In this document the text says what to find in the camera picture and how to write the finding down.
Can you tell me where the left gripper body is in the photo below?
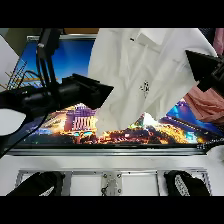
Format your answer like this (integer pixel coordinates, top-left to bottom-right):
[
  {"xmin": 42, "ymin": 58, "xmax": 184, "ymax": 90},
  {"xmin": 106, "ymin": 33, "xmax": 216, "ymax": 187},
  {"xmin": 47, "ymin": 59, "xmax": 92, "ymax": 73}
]
[{"xmin": 57, "ymin": 73, "xmax": 115, "ymax": 111}]

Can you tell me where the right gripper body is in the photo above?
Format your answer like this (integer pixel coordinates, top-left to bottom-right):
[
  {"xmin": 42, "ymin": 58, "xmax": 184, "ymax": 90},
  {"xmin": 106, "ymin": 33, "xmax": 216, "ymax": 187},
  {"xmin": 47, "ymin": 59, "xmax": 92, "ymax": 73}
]
[{"xmin": 184, "ymin": 49, "xmax": 224, "ymax": 98}]

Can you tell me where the white shirt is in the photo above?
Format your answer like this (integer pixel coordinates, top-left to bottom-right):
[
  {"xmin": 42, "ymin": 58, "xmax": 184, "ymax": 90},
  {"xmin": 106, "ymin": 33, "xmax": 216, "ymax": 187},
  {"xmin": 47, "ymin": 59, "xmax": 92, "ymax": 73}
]
[{"xmin": 86, "ymin": 27, "xmax": 218, "ymax": 138}]

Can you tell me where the pink garment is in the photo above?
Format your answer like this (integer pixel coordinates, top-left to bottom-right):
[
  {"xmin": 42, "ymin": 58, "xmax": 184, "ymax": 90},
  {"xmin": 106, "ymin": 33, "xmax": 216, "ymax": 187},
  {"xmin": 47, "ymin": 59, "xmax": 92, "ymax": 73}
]
[{"xmin": 213, "ymin": 27, "xmax": 224, "ymax": 56}]

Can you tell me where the salmon garment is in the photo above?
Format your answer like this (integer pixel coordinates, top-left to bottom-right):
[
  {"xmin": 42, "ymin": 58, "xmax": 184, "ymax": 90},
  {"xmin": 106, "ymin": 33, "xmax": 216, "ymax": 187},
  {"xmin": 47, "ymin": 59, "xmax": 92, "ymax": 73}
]
[{"xmin": 183, "ymin": 89, "xmax": 224, "ymax": 127}]

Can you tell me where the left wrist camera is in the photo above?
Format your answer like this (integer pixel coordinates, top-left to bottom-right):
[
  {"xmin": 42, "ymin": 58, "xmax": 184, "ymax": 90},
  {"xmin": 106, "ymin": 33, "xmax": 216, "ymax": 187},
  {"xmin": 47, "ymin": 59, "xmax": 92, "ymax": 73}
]
[{"xmin": 35, "ymin": 27, "xmax": 63, "ymax": 96}]

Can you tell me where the black cable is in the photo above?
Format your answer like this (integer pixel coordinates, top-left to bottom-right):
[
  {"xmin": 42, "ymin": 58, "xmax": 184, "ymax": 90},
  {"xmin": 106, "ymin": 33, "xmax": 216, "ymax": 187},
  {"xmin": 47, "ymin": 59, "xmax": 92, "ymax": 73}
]
[{"xmin": 0, "ymin": 113, "xmax": 50, "ymax": 160}]

